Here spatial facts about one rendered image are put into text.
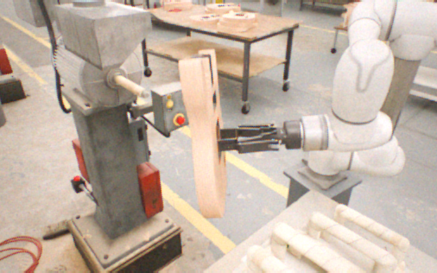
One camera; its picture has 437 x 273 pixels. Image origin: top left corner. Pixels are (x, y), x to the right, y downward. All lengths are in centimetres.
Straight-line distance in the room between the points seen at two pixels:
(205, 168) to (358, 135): 36
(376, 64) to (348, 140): 20
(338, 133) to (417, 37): 57
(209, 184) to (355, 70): 37
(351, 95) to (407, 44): 59
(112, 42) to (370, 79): 67
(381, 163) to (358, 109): 83
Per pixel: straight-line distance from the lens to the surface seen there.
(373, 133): 82
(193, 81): 62
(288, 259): 77
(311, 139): 80
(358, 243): 81
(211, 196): 71
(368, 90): 71
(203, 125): 67
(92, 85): 131
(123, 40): 99
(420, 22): 126
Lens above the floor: 170
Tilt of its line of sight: 31 degrees down
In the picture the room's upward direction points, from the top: straight up
